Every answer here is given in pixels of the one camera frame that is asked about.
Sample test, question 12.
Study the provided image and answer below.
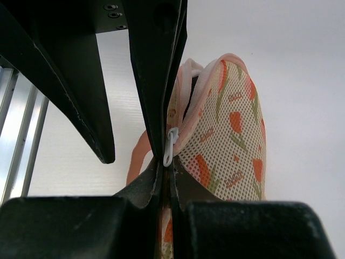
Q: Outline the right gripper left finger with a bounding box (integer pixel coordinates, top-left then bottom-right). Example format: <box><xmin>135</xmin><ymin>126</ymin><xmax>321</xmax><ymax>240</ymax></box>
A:
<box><xmin>1</xmin><ymin>159</ymin><xmax>163</xmax><ymax>258</ymax></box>

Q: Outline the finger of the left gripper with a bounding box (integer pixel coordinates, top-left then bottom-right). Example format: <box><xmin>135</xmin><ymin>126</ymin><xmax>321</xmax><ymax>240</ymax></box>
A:
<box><xmin>1</xmin><ymin>1</ymin><xmax>115</xmax><ymax>164</ymax></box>
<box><xmin>122</xmin><ymin>0</ymin><xmax>188</xmax><ymax>159</ymax></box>

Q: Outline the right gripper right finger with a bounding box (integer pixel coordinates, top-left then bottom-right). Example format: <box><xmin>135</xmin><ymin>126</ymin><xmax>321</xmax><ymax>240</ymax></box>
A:
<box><xmin>169</xmin><ymin>158</ymin><xmax>335</xmax><ymax>258</ymax></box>

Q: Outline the aluminium front rail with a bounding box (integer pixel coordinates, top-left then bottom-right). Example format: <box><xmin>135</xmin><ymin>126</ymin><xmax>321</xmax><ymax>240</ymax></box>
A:
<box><xmin>1</xmin><ymin>59</ymin><xmax>49</xmax><ymax>203</ymax></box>

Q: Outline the floral pink laundry bag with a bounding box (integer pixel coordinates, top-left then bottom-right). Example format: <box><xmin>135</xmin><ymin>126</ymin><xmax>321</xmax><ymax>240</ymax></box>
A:
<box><xmin>158</xmin><ymin>54</ymin><xmax>266</xmax><ymax>258</ymax></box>

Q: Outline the black bra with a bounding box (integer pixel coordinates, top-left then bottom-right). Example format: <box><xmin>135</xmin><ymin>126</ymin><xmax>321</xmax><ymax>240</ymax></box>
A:
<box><xmin>183</xmin><ymin>76</ymin><xmax>198</xmax><ymax>120</ymax></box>

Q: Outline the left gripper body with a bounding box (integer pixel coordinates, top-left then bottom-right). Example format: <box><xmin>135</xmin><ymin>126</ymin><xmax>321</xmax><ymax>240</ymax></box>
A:
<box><xmin>80</xmin><ymin>0</ymin><xmax>127</xmax><ymax>35</ymax></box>

